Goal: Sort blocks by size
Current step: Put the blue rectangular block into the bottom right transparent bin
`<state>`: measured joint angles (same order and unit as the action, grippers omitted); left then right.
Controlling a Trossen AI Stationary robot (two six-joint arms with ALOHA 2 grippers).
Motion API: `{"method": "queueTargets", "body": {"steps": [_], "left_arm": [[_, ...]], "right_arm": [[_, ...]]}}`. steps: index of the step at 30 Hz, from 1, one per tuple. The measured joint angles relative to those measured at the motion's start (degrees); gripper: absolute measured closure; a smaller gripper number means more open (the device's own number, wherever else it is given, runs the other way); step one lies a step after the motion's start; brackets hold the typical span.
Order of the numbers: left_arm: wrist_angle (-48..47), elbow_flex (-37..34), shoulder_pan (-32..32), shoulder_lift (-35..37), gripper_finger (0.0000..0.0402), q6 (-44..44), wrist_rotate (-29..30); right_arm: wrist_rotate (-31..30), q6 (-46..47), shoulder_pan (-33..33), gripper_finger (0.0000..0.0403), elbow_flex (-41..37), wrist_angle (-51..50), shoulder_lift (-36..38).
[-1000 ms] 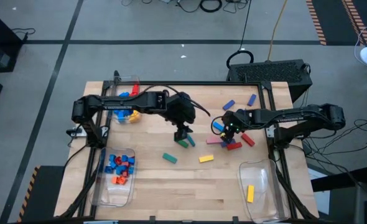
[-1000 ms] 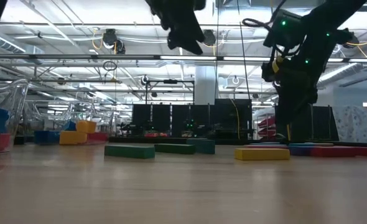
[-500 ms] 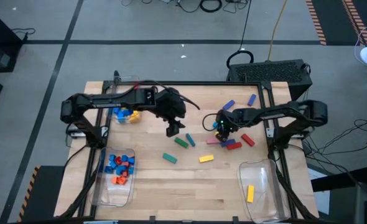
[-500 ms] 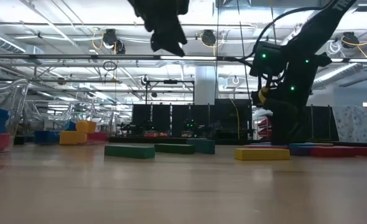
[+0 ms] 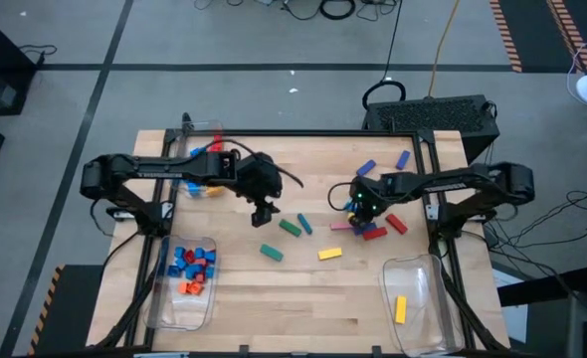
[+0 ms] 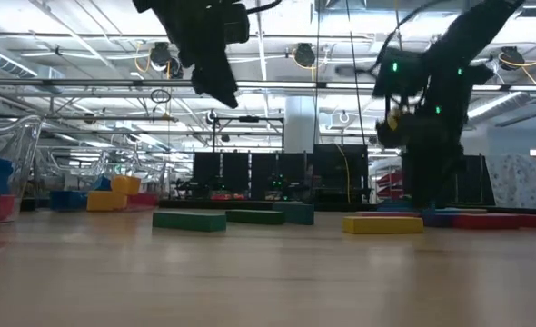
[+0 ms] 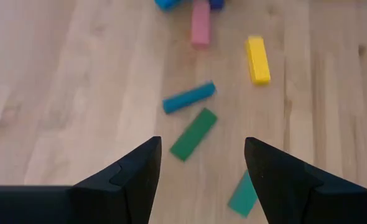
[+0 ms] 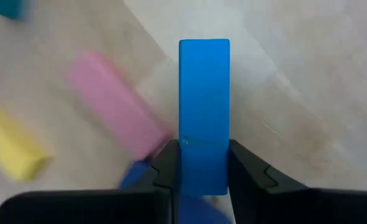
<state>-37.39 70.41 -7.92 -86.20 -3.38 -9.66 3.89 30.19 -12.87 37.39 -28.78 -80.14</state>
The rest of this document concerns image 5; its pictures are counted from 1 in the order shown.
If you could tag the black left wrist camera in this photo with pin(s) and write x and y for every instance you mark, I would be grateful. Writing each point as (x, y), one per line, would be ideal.
(263, 215)

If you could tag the small blue plastic block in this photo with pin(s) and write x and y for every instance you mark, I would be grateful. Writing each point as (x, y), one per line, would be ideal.
(200, 252)
(179, 252)
(209, 272)
(180, 263)
(210, 256)
(194, 189)

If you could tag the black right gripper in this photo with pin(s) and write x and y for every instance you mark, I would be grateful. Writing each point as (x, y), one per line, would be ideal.
(370, 194)

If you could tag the orange plastic block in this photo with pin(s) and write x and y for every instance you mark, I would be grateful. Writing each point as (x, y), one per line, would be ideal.
(194, 288)
(183, 287)

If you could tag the black cabinet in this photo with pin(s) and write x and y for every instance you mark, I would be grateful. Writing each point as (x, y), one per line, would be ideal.
(0, 50)

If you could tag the small clear plastic bin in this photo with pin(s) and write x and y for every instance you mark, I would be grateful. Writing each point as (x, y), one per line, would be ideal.
(186, 134)

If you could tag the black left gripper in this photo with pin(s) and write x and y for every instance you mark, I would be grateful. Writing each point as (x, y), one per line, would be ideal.
(261, 179)

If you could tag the long green wooden block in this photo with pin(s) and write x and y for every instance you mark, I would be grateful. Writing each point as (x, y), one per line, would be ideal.
(271, 252)
(290, 228)

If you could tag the black computer case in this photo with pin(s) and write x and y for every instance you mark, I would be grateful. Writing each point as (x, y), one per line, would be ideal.
(430, 117)

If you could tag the yellow label tag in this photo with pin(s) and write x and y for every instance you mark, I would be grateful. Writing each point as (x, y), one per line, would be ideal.
(351, 217)

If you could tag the black hazard-edged floor mat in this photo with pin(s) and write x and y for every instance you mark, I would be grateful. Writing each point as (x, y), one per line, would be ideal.
(69, 308)

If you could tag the large clear plastic bin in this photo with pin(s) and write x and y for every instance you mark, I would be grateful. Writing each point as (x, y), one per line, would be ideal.
(174, 313)
(413, 278)

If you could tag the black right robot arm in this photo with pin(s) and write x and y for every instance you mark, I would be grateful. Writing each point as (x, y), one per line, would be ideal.
(448, 186)

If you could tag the hazard striped floor tape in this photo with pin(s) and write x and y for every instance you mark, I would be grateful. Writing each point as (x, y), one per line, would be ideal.
(570, 35)
(507, 40)

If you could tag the small red plastic block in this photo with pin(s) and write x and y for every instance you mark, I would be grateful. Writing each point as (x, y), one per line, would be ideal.
(200, 262)
(200, 277)

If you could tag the long red block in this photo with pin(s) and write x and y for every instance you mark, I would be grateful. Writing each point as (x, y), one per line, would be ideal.
(396, 224)
(374, 233)

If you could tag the long yellow wooden block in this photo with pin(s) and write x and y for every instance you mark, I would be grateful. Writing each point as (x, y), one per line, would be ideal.
(330, 253)
(400, 309)

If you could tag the large blue plastic block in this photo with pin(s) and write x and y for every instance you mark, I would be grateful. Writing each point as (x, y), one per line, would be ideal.
(197, 150)

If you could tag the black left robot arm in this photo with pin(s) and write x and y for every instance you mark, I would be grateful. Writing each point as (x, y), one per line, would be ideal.
(164, 169)

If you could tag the long blue plastic block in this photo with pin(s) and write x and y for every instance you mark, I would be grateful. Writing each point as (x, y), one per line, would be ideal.
(403, 160)

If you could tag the long pink wooden block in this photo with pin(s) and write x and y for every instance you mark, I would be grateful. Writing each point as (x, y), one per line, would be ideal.
(340, 226)

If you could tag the yellow plastic block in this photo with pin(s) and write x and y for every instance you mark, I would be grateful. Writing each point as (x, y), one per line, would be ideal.
(214, 190)

